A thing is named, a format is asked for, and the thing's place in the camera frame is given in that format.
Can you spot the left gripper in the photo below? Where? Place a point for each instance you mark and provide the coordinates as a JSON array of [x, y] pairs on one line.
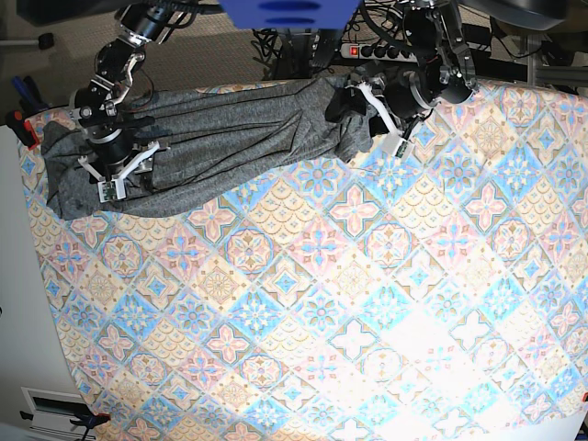
[[406, 92]]

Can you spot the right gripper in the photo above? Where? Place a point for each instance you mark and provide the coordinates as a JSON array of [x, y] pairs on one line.
[[114, 148]]

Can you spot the grey t-shirt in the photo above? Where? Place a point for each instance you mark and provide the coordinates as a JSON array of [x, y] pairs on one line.
[[216, 142]]

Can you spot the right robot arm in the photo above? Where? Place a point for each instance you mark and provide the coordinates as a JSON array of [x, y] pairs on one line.
[[96, 106]]

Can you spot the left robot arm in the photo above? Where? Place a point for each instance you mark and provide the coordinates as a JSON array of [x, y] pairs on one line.
[[420, 57]]

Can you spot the white power strip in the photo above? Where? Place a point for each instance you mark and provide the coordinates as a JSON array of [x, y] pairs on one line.
[[363, 51]]

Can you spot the red black clamp top left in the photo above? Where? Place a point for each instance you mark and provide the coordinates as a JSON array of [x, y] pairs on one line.
[[22, 128]]

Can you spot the patterned tablecloth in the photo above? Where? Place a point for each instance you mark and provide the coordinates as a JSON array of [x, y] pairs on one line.
[[434, 298]]

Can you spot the blue black clamp bottom left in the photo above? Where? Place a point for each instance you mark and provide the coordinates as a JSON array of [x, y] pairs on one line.
[[87, 420]]

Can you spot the white vent panel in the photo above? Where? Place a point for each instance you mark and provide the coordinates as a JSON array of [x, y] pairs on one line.
[[54, 402]]

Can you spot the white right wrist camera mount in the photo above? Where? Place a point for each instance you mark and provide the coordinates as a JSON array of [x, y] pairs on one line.
[[119, 177]]

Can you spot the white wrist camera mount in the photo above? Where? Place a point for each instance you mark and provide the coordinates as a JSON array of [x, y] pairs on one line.
[[119, 177], [397, 143]]

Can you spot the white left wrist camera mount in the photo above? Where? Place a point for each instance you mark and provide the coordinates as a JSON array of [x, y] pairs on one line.
[[397, 143]]

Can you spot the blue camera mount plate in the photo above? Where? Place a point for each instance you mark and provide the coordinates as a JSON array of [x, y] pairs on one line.
[[328, 14]]

